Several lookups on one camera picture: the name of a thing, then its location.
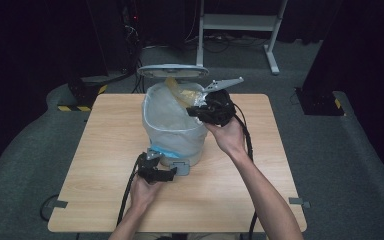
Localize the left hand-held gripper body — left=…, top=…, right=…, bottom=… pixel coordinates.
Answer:
left=136, top=149, right=163, bottom=185

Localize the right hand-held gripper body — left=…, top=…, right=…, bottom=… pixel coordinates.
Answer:
left=198, top=76, right=245, bottom=128

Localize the yellow clear plastic wrapper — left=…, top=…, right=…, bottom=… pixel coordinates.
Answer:
left=164, top=76, right=205, bottom=110

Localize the white plastic bin liner bag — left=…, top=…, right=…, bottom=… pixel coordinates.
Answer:
left=141, top=81, right=210, bottom=160

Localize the grey white pedal trash can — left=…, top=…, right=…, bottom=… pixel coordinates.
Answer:
left=136, top=63, right=211, bottom=177

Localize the person's left hand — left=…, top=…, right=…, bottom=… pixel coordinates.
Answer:
left=129, top=175, right=165, bottom=213

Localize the person's right hand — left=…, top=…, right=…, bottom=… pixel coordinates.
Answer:
left=203, top=116, right=248, bottom=160

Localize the white metal stand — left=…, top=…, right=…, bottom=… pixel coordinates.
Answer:
left=195, top=0, right=290, bottom=76

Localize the black stand with striped base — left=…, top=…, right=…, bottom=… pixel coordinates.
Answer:
left=56, top=74, right=109, bottom=113
left=294, top=85, right=346, bottom=117

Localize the left hand-held gripper black cable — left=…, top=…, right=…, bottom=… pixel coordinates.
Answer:
left=115, top=152, right=147, bottom=228

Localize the hand-held gripper black cable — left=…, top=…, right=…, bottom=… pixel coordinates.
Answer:
left=115, top=152, right=147, bottom=228
left=232, top=102, right=259, bottom=240

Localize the right hand-held gripper black cable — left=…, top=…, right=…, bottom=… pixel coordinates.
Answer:
left=232, top=102, right=259, bottom=240

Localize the black floor cable bundle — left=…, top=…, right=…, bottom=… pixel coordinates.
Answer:
left=130, top=55, right=147, bottom=95

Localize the grey table bracket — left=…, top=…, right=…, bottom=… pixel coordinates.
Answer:
left=288, top=197, right=312, bottom=210
left=50, top=199, right=69, bottom=209

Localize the dark equipment rack with wires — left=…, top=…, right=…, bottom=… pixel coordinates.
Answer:
left=119, top=0, right=143, bottom=73

